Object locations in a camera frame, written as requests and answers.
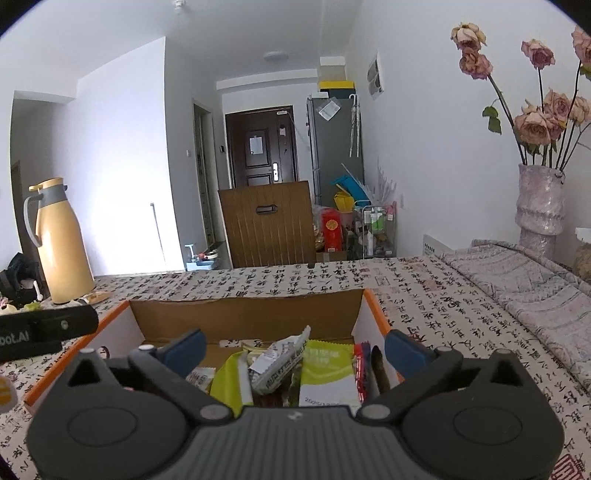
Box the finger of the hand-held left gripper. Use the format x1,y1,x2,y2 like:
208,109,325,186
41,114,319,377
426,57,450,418
25,305,99,343

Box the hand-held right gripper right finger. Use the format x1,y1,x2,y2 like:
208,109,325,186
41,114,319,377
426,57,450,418
355,329,532,426

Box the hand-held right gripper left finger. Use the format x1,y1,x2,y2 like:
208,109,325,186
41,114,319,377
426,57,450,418
65,329,234,426

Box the orange cardboard box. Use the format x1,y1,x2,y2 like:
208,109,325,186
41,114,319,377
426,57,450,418
23,287,402,416

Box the printed tablecloth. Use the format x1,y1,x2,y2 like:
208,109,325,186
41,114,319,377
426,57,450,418
0,256,591,480

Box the black bag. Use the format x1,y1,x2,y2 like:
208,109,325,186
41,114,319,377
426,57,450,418
0,252,44,301

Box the yellow thermos jug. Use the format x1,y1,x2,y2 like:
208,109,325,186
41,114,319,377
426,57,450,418
24,178,96,305

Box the metal storage cart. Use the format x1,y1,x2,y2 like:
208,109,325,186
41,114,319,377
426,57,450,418
362,203,398,259

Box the folded grey patterned cloth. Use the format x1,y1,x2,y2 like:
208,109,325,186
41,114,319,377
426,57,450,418
443,239,591,388

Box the red gift box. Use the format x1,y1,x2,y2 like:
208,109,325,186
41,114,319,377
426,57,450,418
321,208,346,252

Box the wooden chair back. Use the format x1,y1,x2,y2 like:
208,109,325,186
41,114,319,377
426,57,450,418
218,181,317,268

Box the clear wrapped bouquet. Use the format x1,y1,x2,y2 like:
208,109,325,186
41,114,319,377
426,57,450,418
369,159,398,206

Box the grey side door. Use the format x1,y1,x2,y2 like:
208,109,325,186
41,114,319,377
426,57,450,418
193,102,218,245

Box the blue folder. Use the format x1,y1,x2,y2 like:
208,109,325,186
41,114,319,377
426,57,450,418
330,173,370,201

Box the pink ribbed vase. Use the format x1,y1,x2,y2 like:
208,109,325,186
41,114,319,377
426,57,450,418
515,164,566,259

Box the beige woven basket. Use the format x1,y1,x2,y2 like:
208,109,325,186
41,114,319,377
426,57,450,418
574,226,591,282

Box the grey refrigerator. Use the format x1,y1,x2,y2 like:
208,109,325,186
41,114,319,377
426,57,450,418
307,95,365,208

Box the white folded umbrella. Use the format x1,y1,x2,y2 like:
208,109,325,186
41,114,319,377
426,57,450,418
348,95,362,158

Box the dark brown entrance door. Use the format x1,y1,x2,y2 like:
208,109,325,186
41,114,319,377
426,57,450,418
225,105,298,188

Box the dried pink roses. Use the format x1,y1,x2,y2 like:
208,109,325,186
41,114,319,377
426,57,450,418
450,23,591,169

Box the yellow box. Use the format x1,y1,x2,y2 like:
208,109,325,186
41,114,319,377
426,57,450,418
318,80,357,97

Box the white cardboard box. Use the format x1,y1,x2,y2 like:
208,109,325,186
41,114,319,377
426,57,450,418
320,56,347,83

